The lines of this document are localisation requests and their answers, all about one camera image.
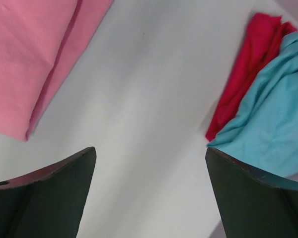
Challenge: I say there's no pink t shirt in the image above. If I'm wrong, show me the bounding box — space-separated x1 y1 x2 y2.
0 0 112 141

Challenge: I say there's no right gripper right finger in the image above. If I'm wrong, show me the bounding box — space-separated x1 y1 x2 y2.
205 147 298 238

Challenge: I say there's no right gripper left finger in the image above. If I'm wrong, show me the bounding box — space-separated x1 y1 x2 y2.
0 147 96 238

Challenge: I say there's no folded red t shirt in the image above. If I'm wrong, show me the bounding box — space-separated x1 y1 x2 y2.
205 12 298 141

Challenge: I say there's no folded light blue t shirt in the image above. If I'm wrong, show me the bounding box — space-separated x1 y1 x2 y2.
208 31 298 177

